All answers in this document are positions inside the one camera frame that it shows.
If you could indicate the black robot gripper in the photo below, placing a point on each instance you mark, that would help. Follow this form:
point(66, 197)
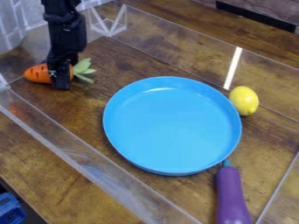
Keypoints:
point(68, 39)

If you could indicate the orange toy carrot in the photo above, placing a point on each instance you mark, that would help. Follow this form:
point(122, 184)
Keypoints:
point(37, 73)

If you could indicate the white patterned curtain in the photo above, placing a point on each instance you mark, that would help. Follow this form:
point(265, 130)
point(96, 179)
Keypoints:
point(20, 15)

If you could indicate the blue round plate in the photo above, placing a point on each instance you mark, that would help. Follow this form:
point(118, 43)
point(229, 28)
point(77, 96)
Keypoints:
point(170, 125)

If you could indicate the yellow toy lemon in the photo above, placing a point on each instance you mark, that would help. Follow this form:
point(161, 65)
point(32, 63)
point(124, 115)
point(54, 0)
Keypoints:
point(244, 100)

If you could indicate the blue box at corner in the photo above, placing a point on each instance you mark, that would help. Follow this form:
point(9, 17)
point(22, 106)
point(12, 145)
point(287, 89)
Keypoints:
point(12, 213)

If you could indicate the dark board in background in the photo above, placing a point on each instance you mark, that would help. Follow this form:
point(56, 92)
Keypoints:
point(254, 16)

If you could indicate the purple toy eggplant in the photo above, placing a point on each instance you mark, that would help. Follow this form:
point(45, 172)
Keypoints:
point(232, 211)

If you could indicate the clear acrylic enclosure wall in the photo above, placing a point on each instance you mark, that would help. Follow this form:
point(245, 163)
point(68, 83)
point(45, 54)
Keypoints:
point(56, 158)

